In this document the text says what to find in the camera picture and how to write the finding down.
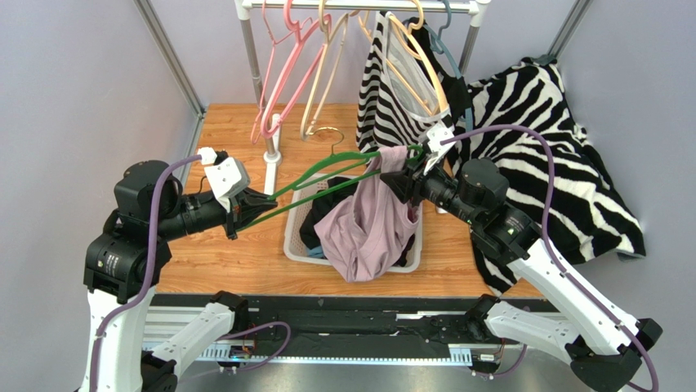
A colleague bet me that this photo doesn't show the black garment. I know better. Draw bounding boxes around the black garment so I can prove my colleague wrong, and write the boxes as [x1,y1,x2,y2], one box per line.
[298,176,415,268]

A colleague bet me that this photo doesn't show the mauve tank top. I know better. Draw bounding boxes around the mauve tank top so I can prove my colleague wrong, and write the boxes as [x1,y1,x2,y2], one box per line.
[314,174,422,283]

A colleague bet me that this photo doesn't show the green hanger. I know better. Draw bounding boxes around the green hanger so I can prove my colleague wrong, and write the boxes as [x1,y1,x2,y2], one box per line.
[236,126,428,232]

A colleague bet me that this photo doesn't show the thick pink plastic hanger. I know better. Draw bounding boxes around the thick pink plastic hanger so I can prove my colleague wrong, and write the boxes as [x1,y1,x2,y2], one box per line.
[271,17,323,136]

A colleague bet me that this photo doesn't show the beige wooden hanger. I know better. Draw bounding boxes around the beige wooden hanger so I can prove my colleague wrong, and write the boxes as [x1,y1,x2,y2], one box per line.
[299,1,356,141]

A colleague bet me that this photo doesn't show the thin pink wire hanger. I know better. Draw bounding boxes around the thin pink wire hanger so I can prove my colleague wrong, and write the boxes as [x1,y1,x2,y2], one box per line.
[250,1,316,144]

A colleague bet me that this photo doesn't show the blue tank top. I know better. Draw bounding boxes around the blue tank top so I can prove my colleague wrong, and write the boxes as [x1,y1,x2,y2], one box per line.
[306,246,326,260]

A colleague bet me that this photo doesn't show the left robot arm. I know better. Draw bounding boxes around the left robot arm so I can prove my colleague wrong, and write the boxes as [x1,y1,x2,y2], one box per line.
[80,153,277,391]

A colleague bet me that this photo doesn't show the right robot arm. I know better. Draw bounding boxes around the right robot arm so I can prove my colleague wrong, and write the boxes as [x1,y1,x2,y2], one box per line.
[381,159,663,391]

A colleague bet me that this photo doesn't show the black tank top on right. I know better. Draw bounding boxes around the black tank top on right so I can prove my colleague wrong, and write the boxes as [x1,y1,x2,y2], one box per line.
[404,23,474,136]

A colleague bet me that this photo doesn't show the grey-blue hanger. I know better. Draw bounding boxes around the grey-blue hanger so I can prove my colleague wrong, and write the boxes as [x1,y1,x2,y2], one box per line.
[413,0,474,136]

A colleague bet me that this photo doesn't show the cream hanger with striped top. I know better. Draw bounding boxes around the cream hanger with striped top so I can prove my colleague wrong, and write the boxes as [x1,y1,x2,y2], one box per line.
[355,0,457,156]

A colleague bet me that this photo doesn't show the white plastic laundry basket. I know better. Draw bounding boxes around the white plastic laundry basket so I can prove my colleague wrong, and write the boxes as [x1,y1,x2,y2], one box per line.
[283,173,424,274]

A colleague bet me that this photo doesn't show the metal clothes rack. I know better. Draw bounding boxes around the metal clothes rack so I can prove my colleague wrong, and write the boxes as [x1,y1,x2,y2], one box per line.
[235,1,489,194]

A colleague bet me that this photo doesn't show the zebra print blanket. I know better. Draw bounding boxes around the zebra print blanket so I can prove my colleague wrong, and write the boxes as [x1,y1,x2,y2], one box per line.
[448,58,646,265]

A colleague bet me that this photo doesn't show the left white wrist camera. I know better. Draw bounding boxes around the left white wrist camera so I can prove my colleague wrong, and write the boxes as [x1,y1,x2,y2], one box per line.
[204,157,251,212]

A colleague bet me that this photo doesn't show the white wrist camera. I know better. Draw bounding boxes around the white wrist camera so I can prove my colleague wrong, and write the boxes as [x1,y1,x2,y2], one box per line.
[421,122,454,175]
[204,157,251,212]

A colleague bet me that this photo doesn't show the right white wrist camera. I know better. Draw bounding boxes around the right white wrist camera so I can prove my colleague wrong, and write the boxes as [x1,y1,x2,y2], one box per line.
[421,122,454,175]

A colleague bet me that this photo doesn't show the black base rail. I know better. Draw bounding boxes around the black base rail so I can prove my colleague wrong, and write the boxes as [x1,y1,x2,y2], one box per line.
[146,293,523,363]

